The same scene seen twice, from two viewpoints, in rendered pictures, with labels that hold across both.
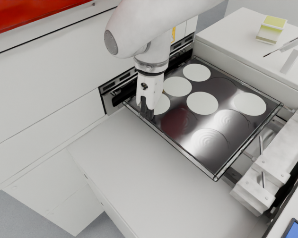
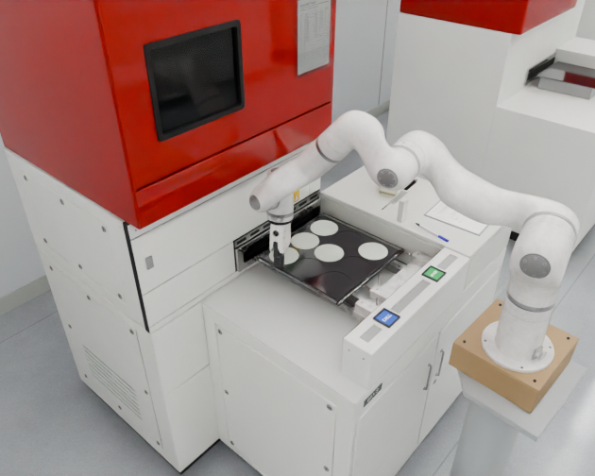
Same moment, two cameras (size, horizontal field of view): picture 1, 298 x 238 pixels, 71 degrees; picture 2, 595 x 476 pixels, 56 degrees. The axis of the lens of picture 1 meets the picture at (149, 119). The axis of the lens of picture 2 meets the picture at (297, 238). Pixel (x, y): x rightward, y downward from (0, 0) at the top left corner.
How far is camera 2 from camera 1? 1.25 m
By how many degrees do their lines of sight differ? 17
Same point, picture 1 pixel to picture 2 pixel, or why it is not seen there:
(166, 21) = (289, 190)
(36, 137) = (185, 282)
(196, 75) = (323, 230)
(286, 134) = (404, 273)
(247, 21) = not seen: hidden behind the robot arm
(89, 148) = (224, 300)
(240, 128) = (362, 269)
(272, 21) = not seen: hidden behind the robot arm
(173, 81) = (300, 237)
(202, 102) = (329, 252)
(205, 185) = (334, 319)
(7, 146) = (167, 285)
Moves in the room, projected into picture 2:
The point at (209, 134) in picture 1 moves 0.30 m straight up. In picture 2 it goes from (334, 276) to (338, 195)
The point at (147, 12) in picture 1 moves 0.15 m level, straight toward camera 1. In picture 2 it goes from (279, 185) to (282, 213)
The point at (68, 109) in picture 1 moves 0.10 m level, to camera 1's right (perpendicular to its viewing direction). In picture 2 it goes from (210, 260) to (241, 258)
